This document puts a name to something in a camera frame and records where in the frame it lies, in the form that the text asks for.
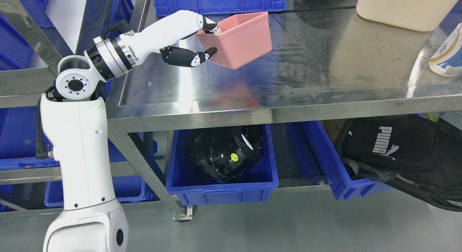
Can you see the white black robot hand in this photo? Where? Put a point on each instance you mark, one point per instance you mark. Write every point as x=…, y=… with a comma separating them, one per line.
x=159, y=37

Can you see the pink plastic storage box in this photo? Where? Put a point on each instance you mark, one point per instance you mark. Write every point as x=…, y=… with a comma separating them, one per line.
x=243, y=38

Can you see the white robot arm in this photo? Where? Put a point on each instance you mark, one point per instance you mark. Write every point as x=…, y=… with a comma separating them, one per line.
x=92, y=219

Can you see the steel shelf rack left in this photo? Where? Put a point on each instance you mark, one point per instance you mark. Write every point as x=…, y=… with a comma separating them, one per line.
x=75, y=24

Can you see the blue bin left shelf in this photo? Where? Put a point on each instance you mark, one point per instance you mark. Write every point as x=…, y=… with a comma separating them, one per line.
x=18, y=140

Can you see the cream plastic container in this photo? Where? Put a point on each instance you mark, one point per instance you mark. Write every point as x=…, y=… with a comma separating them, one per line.
x=417, y=15

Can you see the blue bin on table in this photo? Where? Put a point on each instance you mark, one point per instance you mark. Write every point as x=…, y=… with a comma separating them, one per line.
x=208, y=7

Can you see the black glossy helmet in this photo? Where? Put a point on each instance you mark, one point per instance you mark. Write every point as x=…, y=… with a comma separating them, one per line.
x=224, y=154

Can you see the blue bin under table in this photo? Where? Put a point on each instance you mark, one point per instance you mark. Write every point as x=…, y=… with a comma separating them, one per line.
x=255, y=186
x=341, y=184

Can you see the stainless steel table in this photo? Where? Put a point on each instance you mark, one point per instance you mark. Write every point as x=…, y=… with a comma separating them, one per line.
x=326, y=63

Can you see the blue bin right under table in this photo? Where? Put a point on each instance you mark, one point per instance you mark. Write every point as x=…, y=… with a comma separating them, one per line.
x=341, y=184

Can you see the black Puma backpack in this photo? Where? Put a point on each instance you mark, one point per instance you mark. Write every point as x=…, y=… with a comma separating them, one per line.
x=410, y=153

